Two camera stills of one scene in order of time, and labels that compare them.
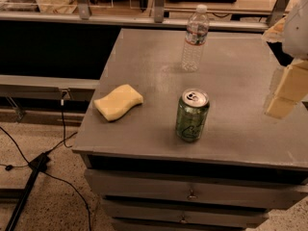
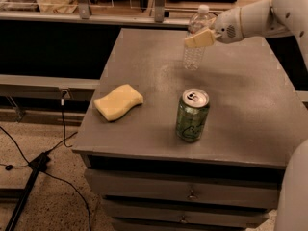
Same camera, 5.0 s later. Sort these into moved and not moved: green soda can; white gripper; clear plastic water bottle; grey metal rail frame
Moved: white gripper
Not moved: green soda can; grey metal rail frame; clear plastic water bottle
